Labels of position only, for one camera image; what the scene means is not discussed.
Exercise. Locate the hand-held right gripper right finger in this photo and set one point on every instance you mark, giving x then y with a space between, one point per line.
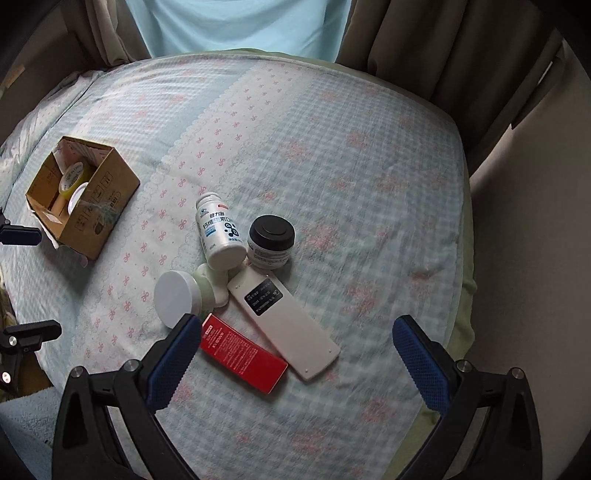
422 364

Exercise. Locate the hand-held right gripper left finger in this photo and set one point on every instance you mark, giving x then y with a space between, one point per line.
173 357

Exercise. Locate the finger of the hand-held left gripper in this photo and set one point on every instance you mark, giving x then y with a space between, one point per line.
34 333
21 235

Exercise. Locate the green jar white lid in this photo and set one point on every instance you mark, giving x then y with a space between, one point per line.
178 295

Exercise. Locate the red rectangular box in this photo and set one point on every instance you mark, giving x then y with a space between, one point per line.
242 355

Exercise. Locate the brown cardboard box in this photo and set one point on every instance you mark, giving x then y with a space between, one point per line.
99 205

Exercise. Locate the small pale white bottle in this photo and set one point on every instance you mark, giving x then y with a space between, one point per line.
218 286

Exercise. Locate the white remote control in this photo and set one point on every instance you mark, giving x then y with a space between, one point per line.
284 321

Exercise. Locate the white labelled pill bottle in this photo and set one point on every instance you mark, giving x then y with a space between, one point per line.
219 230

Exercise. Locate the white jar black lid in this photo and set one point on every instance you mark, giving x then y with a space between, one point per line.
271 240

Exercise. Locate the yellow jar white lid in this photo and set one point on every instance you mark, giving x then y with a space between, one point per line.
76 177
79 197

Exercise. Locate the grey fuzzy cloth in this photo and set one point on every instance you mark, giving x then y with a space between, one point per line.
23 420

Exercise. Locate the green fitted sheet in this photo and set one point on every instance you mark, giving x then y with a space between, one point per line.
467 258

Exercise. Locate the floral pillow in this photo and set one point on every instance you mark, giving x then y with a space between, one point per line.
51 106

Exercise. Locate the brown curtain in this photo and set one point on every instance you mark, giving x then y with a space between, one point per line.
438 50
122 32

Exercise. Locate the light blue hanging cloth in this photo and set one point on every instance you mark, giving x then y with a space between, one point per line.
240 25

